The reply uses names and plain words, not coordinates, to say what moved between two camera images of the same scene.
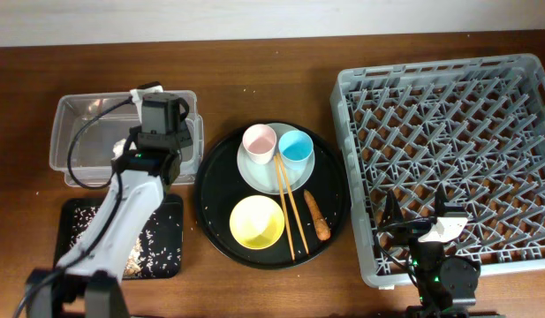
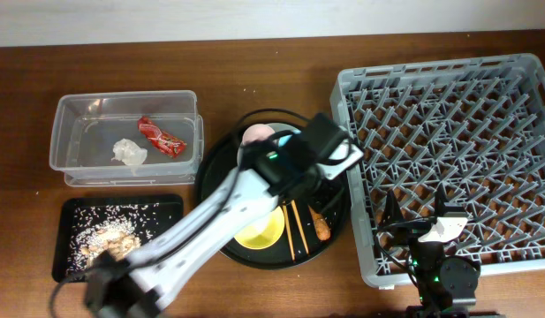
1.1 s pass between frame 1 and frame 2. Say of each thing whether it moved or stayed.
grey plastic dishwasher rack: stayed
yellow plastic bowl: stayed
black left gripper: moved
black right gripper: stayed
